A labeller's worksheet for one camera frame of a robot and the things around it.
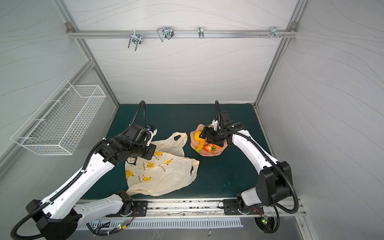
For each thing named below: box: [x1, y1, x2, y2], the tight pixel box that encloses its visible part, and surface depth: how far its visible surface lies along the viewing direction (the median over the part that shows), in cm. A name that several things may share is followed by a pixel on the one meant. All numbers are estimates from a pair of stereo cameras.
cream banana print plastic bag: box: [125, 132, 200, 197], surface depth 74 cm
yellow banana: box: [196, 140, 206, 152], surface depth 95 cm
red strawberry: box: [203, 143, 217, 153], surface depth 92 cm
